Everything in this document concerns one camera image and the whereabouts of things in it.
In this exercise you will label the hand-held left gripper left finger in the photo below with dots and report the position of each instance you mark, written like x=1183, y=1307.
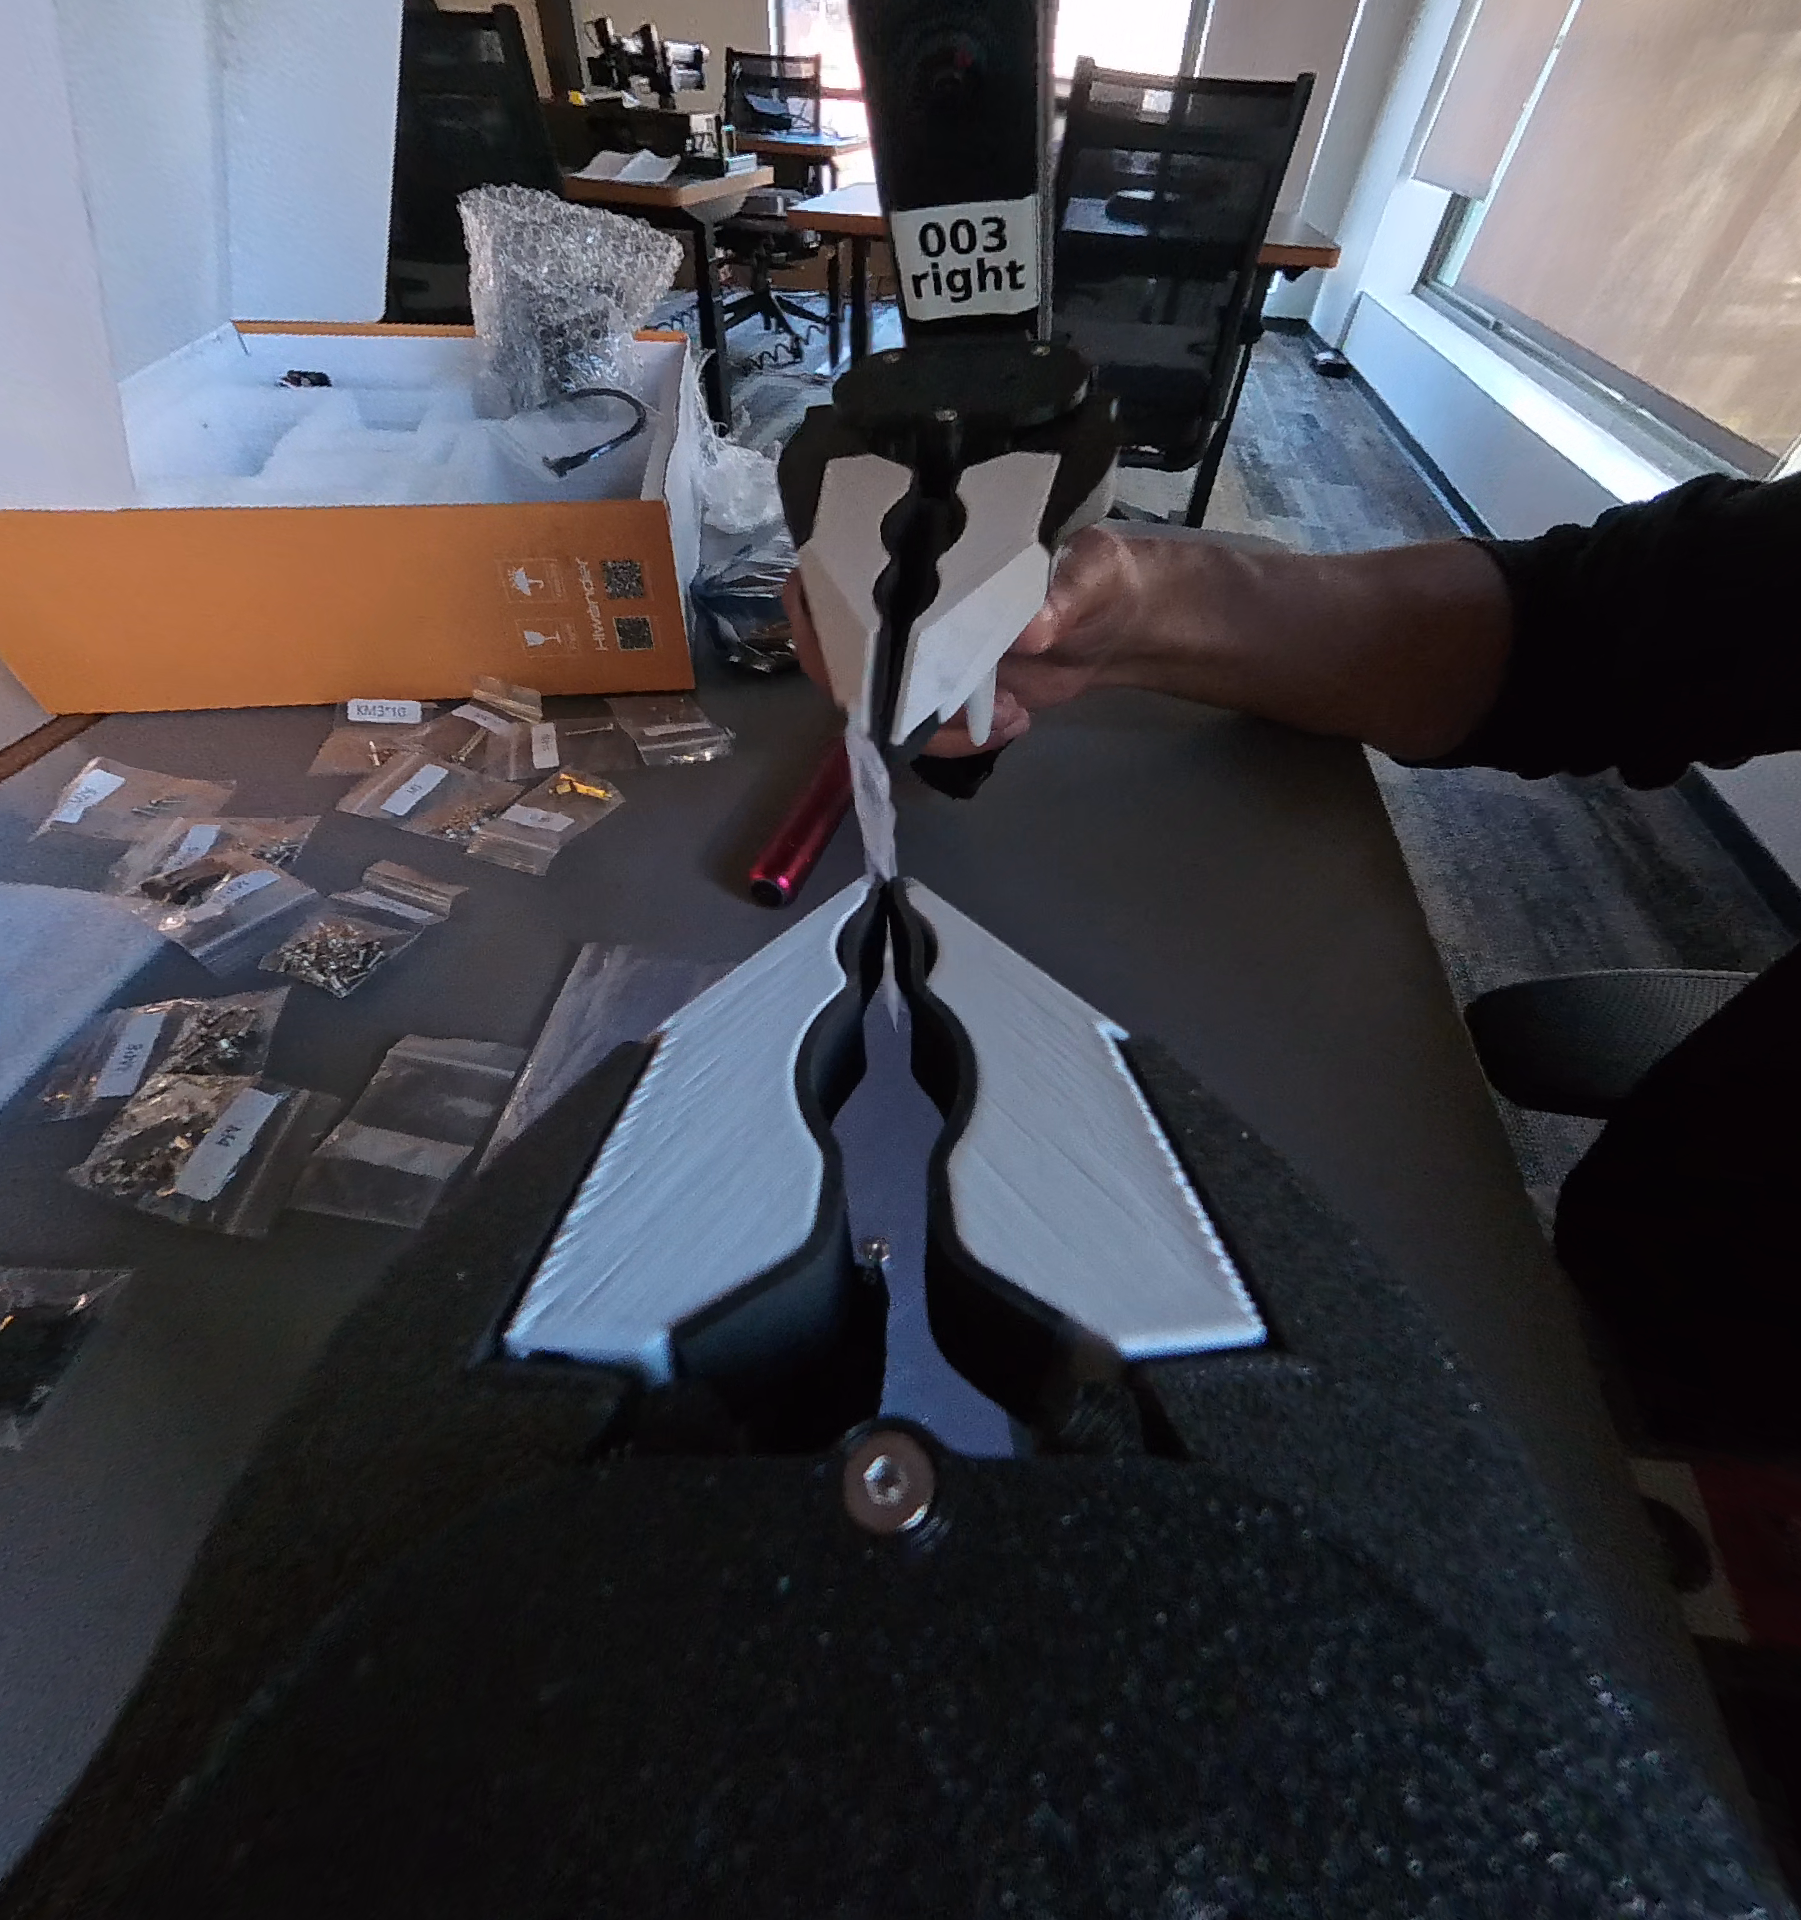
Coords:
x=706, y=1185

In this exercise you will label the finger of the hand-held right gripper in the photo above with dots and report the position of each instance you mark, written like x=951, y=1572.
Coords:
x=848, y=555
x=998, y=525

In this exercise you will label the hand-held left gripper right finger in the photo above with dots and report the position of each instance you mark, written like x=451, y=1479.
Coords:
x=1096, y=1185

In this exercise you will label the large clear plastic bag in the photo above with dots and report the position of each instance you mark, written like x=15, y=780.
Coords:
x=602, y=1021

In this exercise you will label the small clear zip bag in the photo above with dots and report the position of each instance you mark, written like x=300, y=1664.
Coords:
x=874, y=811

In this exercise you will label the person's right forearm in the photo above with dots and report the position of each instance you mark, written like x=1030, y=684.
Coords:
x=1590, y=645

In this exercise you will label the grey desk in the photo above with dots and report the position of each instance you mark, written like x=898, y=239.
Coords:
x=1217, y=930

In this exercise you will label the person's right hand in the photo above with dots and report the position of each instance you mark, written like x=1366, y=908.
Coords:
x=1125, y=616

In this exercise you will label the blue-tinted plastic wrap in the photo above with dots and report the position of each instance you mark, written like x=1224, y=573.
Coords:
x=736, y=601

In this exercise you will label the black mesh-back chair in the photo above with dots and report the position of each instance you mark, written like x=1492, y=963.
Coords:
x=1185, y=225

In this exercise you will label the wooden office table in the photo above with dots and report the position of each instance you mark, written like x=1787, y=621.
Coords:
x=662, y=187

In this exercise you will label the clear bubble wrap bundle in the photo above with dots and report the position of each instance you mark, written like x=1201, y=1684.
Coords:
x=569, y=286

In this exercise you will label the pile of small hardware bags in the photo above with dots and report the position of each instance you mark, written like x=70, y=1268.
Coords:
x=345, y=953

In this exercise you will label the black high-back chair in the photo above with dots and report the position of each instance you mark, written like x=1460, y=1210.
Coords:
x=466, y=151

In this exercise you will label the orange and white cardboard box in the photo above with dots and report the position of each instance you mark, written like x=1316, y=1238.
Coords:
x=314, y=601

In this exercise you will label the white foam sheet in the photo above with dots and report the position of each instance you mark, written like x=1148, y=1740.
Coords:
x=30, y=975

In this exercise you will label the beige roller window blinds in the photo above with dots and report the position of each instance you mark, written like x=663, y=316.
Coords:
x=1665, y=197

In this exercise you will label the small bag of black screws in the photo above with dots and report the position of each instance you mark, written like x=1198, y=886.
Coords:
x=15, y=1351

